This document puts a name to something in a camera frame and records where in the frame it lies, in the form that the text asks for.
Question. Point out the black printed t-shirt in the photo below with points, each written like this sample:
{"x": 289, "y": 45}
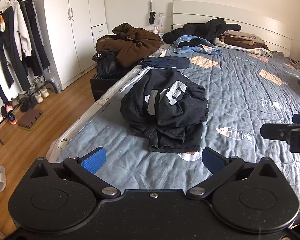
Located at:
{"x": 165, "y": 110}

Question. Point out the stack of folded brown clothes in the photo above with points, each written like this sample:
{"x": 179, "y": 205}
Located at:
{"x": 242, "y": 38}

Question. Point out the white headboard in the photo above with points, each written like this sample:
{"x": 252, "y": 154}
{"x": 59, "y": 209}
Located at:
{"x": 240, "y": 12}

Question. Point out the white wardrobe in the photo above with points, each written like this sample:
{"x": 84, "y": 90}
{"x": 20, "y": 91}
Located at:
{"x": 72, "y": 35}

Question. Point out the grey-blue printed quilt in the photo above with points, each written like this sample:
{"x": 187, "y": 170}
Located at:
{"x": 240, "y": 100}

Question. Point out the white wall socket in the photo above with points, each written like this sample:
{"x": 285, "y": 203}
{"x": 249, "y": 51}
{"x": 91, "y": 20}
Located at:
{"x": 162, "y": 13}

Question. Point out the light blue denim garment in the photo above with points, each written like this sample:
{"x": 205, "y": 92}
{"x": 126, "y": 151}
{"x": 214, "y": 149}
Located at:
{"x": 190, "y": 43}

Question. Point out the black jacket with patch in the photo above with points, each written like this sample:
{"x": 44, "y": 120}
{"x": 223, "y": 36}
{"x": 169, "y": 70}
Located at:
{"x": 107, "y": 63}

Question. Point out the row of hanging clothes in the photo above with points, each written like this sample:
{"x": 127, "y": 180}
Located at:
{"x": 17, "y": 37}

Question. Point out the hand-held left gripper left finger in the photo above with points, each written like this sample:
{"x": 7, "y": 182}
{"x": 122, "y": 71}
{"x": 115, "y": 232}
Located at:
{"x": 95, "y": 160}

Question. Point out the black hanging brush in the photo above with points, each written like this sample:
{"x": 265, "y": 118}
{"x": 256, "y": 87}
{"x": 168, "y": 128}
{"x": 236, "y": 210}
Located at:
{"x": 152, "y": 16}

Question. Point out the brown jacket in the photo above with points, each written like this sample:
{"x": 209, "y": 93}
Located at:
{"x": 132, "y": 45}

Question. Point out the navy blue garment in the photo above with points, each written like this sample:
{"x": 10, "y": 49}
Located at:
{"x": 165, "y": 62}

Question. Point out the black storage bench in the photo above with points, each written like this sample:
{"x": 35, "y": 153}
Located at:
{"x": 102, "y": 86}

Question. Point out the black clothes rack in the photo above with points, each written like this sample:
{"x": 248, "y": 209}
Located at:
{"x": 53, "y": 86}

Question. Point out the white spray bottle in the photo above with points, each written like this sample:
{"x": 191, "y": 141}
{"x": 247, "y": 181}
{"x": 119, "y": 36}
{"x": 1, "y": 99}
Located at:
{"x": 155, "y": 29}

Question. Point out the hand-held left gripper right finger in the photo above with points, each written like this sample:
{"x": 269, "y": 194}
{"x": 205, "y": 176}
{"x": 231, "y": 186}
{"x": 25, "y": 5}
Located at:
{"x": 212, "y": 160}

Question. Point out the white slipper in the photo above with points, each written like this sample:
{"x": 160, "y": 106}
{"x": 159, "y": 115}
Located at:
{"x": 0, "y": 178}

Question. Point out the black puffy jacket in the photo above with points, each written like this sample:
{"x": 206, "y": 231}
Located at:
{"x": 205, "y": 28}

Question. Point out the row of shoes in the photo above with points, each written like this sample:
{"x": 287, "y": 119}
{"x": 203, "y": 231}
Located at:
{"x": 37, "y": 96}

